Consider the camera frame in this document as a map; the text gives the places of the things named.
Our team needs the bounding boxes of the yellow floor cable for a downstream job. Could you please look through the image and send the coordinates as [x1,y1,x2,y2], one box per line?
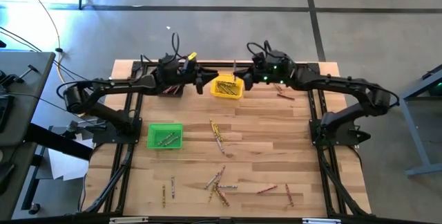
[17,0,72,92]

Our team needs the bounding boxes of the black desk support beam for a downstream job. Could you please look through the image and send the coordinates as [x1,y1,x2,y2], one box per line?
[23,122,94,162]

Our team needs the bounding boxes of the black clamp tool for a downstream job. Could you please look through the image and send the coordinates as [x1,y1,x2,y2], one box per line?
[0,64,39,87]

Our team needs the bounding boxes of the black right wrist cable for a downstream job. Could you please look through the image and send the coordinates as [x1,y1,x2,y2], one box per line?
[246,39,276,59]

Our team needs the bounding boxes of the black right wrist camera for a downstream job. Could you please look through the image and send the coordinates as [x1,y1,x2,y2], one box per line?
[251,51,267,66]

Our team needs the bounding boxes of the grey-legged wooden workstation table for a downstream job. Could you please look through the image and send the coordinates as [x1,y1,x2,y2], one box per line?
[379,64,442,178]

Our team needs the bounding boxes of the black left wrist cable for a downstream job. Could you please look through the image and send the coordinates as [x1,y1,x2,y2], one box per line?
[139,31,182,66]

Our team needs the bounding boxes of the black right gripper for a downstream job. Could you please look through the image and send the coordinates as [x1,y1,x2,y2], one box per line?
[236,65,270,92]

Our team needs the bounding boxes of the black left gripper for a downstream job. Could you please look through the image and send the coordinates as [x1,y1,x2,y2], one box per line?
[177,67,220,95]

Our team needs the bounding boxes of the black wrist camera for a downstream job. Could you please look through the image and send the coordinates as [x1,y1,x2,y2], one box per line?
[251,51,267,66]
[181,56,197,73]

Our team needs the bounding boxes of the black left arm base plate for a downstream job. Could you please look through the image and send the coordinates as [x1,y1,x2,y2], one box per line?
[92,126,142,145]

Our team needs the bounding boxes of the white strip on beam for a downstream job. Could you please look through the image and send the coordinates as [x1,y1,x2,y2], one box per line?
[302,218,343,224]
[108,216,149,224]

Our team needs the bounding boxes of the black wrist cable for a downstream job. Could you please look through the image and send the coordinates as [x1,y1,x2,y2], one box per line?
[246,39,276,59]
[139,31,182,66]

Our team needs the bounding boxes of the yellow plastic basket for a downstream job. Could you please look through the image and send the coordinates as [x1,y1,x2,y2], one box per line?
[209,73,245,100]

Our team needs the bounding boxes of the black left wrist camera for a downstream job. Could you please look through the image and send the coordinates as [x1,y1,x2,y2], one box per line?
[181,56,197,73]

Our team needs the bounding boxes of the green plastic basket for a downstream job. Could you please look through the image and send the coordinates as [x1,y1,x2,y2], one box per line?
[146,122,184,150]

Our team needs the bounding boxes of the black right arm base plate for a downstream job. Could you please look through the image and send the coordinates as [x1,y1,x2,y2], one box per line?
[308,118,372,148]

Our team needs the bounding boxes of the black horizontal frame beam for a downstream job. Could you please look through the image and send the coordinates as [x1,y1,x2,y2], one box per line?
[0,215,442,224]

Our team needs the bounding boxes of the white paper sheets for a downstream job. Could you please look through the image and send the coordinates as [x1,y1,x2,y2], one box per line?
[47,147,89,183]

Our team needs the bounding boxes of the black computer tower green LEDs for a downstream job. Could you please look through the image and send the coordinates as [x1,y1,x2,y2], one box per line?
[421,64,442,97]

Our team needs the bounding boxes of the black plastic basket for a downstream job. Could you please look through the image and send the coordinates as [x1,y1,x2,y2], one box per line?
[157,84,186,98]

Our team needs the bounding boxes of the grey side desk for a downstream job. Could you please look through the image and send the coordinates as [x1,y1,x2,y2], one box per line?
[0,50,57,220]

